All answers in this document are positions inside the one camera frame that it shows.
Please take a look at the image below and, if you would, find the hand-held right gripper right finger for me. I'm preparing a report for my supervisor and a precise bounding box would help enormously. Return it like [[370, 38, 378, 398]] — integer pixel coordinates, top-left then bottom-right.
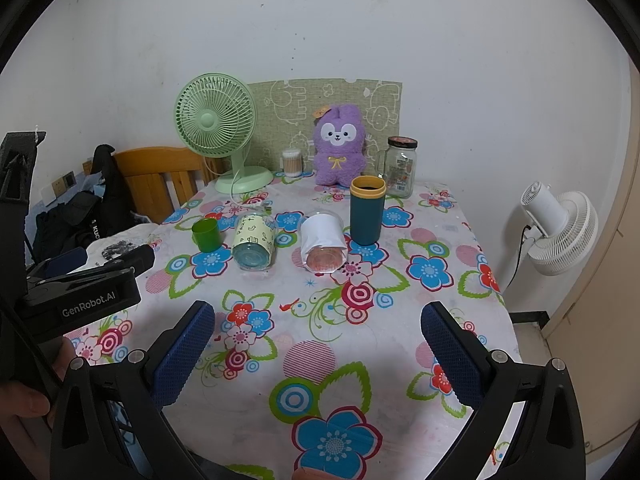
[[420, 301, 586, 480]]

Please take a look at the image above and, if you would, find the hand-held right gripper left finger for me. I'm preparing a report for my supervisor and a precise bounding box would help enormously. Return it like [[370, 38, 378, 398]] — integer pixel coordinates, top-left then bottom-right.
[[49, 300, 216, 480]]

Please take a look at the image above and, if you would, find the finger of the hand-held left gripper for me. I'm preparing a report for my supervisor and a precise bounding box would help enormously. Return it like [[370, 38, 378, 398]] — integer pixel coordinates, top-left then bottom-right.
[[27, 244, 156, 289]]

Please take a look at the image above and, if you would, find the small green cup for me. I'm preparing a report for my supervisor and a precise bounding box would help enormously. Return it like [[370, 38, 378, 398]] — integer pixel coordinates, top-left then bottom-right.
[[192, 218, 221, 253]]

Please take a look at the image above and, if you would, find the teal cup with yellow rim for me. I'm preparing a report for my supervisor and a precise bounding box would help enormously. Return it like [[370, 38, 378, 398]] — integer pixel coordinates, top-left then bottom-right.
[[349, 175, 387, 246]]

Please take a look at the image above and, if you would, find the clear cup with white sleeve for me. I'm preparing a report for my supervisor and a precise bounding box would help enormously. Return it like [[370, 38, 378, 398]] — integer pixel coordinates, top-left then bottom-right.
[[299, 211, 349, 274]]

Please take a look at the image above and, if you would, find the person's left hand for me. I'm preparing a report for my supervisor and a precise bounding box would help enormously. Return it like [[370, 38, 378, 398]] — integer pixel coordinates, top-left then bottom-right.
[[0, 336, 69, 429]]

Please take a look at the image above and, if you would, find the white printed cloth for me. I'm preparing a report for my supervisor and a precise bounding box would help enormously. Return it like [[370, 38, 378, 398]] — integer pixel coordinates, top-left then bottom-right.
[[82, 224, 157, 273]]

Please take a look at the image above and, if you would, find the black bag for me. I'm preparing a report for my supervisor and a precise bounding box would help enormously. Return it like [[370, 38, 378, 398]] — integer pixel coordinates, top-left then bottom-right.
[[89, 144, 139, 233], [31, 192, 98, 264]]

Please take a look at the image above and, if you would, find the floral tablecloth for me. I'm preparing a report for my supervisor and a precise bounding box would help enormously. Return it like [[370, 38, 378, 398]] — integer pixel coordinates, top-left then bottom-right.
[[65, 177, 524, 480]]

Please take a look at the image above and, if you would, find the beige wardrobe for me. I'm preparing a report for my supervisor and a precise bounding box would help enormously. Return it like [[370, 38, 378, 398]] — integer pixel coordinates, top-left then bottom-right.
[[542, 60, 640, 463]]

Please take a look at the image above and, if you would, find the green desk fan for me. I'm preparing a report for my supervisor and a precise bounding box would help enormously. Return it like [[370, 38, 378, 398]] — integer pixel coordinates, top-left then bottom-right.
[[174, 72, 275, 195]]

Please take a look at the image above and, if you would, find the white clip fan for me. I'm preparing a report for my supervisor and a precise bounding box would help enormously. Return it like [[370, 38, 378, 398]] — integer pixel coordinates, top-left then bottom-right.
[[520, 180, 600, 277]]

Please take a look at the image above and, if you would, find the cotton swab container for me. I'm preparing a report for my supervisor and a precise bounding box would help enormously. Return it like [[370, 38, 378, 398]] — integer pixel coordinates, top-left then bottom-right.
[[281, 149, 304, 177]]

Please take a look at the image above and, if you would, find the glass jar with black lid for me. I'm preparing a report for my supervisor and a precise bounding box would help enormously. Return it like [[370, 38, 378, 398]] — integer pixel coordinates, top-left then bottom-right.
[[382, 136, 419, 199]]

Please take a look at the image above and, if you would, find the purple plush toy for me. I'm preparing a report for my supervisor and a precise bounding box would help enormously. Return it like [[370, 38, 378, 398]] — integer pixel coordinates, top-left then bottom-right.
[[312, 103, 369, 189]]

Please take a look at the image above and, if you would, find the black fan cable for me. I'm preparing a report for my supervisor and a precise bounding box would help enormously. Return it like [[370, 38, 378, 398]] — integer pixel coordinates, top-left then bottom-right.
[[507, 224, 534, 292]]

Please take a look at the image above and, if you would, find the white fan cable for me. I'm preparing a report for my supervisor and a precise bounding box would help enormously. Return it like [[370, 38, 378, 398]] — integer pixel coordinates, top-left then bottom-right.
[[227, 180, 274, 219]]

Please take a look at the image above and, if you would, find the green printed wall mat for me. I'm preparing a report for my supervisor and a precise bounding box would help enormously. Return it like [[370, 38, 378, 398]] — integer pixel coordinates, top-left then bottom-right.
[[247, 78, 404, 172]]

